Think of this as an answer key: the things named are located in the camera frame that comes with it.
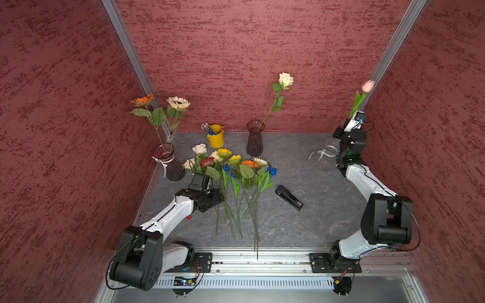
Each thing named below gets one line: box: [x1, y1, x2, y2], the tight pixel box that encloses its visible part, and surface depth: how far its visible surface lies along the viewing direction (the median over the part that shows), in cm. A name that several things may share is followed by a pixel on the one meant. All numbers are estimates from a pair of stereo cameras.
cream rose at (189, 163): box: [183, 158, 196, 170], surface depth 103 cm
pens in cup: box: [200, 121, 216, 136], surface depth 105 cm
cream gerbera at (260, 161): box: [251, 157, 268, 167], surface depth 102 cm
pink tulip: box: [348, 79, 376, 119], surface depth 73 cm
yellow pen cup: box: [207, 124, 225, 149], surface depth 112 cm
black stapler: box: [275, 184, 304, 211], surface depth 91 cm
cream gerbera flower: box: [166, 95, 191, 144], surface depth 80 cm
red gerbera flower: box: [200, 156, 216, 167], surface depth 102 cm
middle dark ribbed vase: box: [246, 119, 266, 158], surface depth 103 cm
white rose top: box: [191, 143, 208, 155], surface depth 111 cm
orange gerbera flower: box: [130, 93, 168, 156], surface depth 80 cm
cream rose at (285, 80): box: [257, 71, 295, 131], surface depth 91 cm
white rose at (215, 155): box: [209, 150, 220, 161], surface depth 107 cm
